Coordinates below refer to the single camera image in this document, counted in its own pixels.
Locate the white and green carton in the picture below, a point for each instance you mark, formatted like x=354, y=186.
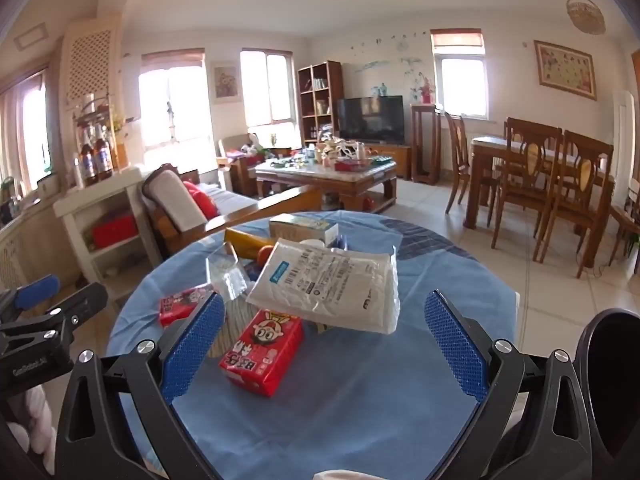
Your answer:
x=300, y=225

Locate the brown drink bottle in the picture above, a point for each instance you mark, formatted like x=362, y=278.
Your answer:
x=88, y=162
x=104, y=157

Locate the white standing air conditioner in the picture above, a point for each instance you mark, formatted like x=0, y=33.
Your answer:
x=625, y=140

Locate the narrow window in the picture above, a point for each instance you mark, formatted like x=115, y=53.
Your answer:
x=265, y=85

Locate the small orange fruit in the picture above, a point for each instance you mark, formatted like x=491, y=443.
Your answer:
x=264, y=256

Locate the small framed flower picture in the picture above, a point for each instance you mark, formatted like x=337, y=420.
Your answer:
x=225, y=82

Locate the wooden armchair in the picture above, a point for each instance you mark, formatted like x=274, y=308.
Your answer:
x=235, y=160

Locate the window with red blind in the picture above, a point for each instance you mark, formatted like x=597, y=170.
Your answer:
x=460, y=85

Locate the tall wooden plant stand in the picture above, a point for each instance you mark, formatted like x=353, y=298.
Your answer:
x=425, y=145

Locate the wooden television stand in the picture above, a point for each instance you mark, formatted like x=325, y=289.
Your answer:
x=397, y=157

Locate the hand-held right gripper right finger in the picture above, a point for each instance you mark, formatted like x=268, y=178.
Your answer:
x=455, y=345

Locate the blue plastic wrapper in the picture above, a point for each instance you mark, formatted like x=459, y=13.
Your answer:
x=340, y=242

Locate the large framed flower picture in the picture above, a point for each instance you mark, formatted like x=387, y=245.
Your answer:
x=565, y=70

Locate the wooden coffee table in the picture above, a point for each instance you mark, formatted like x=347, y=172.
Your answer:
x=325, y=180

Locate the wooden dining table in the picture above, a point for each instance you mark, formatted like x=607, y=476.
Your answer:
x=487, y=147

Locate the red potted flower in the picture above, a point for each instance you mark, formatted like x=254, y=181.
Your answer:
x=426, y=94

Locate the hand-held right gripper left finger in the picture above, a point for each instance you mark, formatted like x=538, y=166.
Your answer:
x=192, y=345

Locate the red pillow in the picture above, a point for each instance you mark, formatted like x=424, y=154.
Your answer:
x=202, y=202

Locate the large bright window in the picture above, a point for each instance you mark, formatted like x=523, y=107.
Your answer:
x=165, y=105

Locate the yellow snack packet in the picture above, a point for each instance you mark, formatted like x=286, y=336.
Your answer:
x=245, y=240

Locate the wooden sofa with white cushions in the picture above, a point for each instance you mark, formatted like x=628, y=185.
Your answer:
x=175, y=195

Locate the wooden bookshelf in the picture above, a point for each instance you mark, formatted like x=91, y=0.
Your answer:
x=320, y=105

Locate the flat screen television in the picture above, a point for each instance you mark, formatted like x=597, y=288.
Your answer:
x=370, y=120

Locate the small red snack packet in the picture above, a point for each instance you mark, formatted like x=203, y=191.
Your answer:
x=177, y=305

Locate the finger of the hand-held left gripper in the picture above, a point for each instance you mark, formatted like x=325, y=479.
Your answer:
x=85, y=302
x=37, y=287

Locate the white plastic mailer bag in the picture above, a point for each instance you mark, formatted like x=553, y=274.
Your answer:
x=330, y=285

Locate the white lattice cabinet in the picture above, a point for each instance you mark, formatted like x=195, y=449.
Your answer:
x=90, y=60

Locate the white shelf unit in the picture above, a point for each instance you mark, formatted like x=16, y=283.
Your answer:
x=100, y=192

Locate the white paper cup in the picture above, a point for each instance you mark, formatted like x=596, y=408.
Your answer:
x=312, y=244

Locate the pile of small household items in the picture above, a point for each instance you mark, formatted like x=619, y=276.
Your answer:
x=340, y=155

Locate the wooden dining chair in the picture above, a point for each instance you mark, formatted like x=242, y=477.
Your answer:
x=525, y=185
x=625, y=220
x=580, y=200
x=457, y=160

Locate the blue star print tablecloth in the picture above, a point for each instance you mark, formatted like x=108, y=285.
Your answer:
x=350, y=400

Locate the person's left hand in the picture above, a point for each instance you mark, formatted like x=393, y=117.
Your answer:
x=37, y=420

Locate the clear plastic container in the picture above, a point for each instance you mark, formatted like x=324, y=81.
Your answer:
x=227, y=272

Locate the red storage box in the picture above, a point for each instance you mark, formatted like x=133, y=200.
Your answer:
x=115, y=230

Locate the large red snack packet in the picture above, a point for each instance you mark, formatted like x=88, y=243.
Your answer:
x=260, y=355

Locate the hanging pendant lamp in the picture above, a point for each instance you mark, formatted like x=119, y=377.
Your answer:
x=585, y=12

